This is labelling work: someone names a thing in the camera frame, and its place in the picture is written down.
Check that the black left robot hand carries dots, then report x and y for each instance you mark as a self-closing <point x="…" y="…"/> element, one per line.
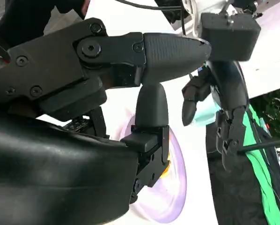
<point x="231" y="89"/>

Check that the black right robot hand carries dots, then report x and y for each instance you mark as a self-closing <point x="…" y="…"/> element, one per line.
<point x="48" y="168"/>

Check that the orange and white bread roll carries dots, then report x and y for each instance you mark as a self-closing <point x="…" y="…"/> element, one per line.
<point x="166" y="172"/>

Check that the pale green mug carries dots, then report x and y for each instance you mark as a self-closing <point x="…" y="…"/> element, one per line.
<point x="205" y="114"/>

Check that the dark leafy plant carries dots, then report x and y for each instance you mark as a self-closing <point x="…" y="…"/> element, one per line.
<point x="273" y="110"/>

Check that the thin black rod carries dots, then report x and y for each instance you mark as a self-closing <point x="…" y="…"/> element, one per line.
<point x="266" y="145"/>

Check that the green cloth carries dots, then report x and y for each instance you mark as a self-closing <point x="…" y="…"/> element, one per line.
<point x="264" y="187"/>

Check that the black cloth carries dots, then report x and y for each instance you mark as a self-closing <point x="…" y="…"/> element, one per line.
<point x="236" y="199"/>

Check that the lilac plate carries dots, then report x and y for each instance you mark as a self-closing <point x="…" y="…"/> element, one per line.
<point x="172" y="199"/>

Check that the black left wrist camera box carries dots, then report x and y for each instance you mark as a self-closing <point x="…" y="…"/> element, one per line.
<point x="231" y="37"/>

